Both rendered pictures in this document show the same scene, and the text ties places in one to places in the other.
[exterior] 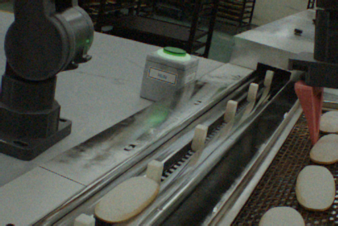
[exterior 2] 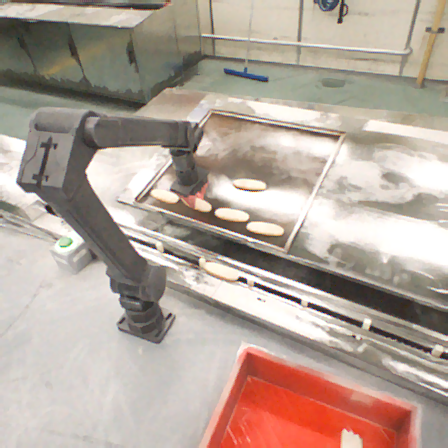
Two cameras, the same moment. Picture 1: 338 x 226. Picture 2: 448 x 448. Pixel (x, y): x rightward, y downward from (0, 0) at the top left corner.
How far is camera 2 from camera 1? 0.84 m
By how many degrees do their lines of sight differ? 67
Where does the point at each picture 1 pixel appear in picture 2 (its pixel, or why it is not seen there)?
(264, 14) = not seen: outside the picture
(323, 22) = (189, 173)
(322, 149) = (203, 206)
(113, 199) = (228, 273)
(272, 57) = not seen: hidden behind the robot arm
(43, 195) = (234, 292)
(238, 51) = (32, 212)
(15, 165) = (181, 320)
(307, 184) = (235, 216)
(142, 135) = (169, 265)
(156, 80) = (78, 260)
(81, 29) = not seen: hidden behind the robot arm
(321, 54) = (192, 183)
